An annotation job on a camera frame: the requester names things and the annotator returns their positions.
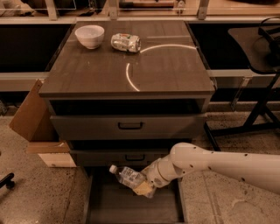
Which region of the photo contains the dark wooden drawer cabinet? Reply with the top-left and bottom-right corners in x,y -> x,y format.
38,19 -> 218,224

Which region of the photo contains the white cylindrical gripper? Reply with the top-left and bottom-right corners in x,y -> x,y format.
133,156 -> 183,196

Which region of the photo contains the middle grey drawer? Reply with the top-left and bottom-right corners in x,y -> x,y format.
67,138 -> 196,167

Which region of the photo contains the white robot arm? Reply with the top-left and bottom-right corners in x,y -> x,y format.
133,143 -> 280,195

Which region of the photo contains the black office chair caster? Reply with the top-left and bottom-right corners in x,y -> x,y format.
0,173 -> 15,189

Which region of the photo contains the white ceramic bowl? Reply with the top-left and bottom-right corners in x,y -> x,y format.
74,25 -> 105,49

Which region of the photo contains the clear plastic water bottle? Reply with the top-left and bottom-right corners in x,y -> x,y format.
109,164 -> 156,199

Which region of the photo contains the open bottom drawer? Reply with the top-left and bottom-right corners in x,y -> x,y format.
83,167 -> 186,224

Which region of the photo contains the grey drawer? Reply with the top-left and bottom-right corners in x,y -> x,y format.
67,138 -> 196,167
51,99 -> 206,141

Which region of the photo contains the crushed aluminium can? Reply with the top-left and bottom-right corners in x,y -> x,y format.
111,33 -> 141,53

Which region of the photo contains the brown cardboard box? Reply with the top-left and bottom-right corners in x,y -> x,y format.
9,80 -> 76,168

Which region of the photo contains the top grey drawer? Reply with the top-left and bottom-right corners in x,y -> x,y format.
51,99 -> 206,141

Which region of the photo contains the black chair with wheeled base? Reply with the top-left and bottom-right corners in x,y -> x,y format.
202,17 -> 280,152

